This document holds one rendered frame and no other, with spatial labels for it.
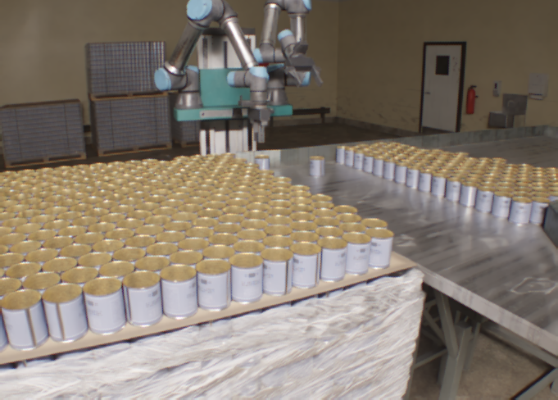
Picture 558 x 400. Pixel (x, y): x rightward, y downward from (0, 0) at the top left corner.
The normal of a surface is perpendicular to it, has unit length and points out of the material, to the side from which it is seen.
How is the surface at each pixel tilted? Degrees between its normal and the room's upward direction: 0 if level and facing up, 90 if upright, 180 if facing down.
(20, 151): 92
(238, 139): 90
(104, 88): 89
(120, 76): 89
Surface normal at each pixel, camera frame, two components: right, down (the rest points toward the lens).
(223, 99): 0.35, 0.27
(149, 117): 0.54, 0.24
